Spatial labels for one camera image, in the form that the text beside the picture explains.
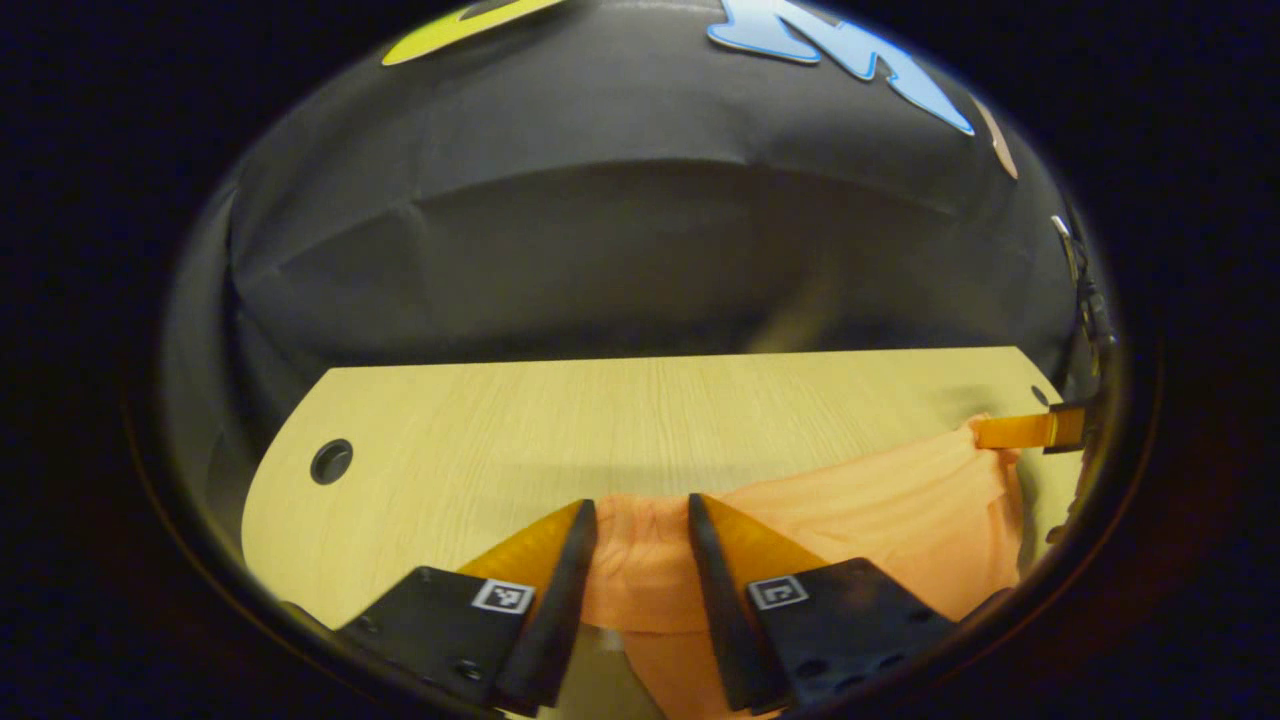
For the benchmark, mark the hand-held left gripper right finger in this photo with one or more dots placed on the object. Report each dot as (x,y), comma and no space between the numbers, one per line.
(722,620)

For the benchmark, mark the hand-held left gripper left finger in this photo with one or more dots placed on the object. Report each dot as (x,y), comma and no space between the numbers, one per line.
(560,620)

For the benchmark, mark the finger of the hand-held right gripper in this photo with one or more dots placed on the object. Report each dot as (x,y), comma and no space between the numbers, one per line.
(1030,430)

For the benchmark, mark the orange T-shirt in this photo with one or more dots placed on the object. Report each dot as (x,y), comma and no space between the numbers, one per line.
(880,520)

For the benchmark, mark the black backdrop cloth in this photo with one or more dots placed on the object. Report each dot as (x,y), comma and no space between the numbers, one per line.
(600,250)

